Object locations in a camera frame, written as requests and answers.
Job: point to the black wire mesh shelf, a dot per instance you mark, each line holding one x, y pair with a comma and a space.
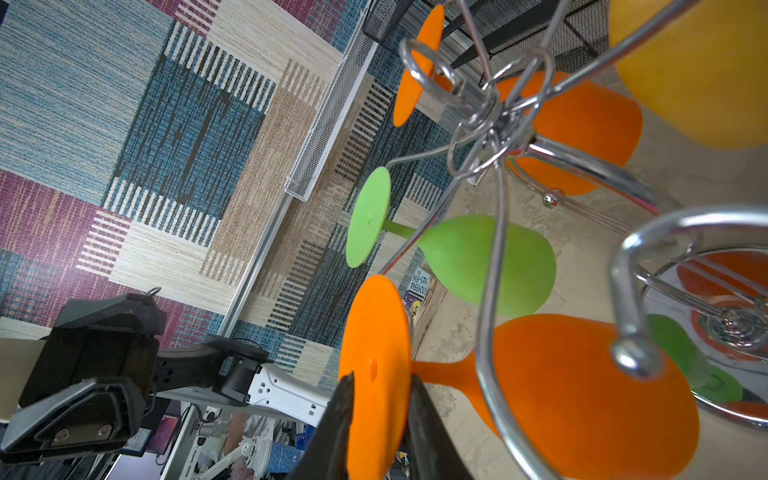
507, 29

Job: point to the orange wine glass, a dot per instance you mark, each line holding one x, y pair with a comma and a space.
591, 118
587, 418

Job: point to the yellow wine glass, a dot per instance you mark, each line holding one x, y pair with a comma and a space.
705, 74

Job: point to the white wire mesh basket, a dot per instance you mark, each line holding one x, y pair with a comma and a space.
330, 117

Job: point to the green wine glass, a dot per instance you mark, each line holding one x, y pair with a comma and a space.
458, 251

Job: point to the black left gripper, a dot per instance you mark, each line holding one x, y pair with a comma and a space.
98, 411

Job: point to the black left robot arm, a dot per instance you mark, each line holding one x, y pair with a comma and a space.
230, 373

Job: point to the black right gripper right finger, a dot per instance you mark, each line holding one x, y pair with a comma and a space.
432, 454

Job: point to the chrome wine glass rack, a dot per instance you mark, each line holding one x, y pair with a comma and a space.
671, 249

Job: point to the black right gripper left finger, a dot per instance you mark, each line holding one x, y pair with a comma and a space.
326, 456

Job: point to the colourful paperback book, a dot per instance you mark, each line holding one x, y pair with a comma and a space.
422, 299

